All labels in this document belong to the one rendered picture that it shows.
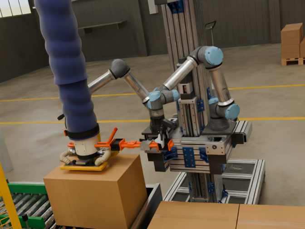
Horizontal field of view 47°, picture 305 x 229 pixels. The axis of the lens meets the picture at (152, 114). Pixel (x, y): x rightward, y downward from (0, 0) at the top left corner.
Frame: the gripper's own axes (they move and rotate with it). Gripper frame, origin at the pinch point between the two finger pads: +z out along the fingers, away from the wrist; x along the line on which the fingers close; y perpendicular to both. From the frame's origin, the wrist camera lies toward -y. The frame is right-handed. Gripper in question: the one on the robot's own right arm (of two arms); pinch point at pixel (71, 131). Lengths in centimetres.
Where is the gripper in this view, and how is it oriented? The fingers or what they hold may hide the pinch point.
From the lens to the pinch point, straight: 294.0
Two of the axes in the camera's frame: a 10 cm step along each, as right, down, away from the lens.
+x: 3.4, -3.5, 8.7
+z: 1.5, 9.4, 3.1
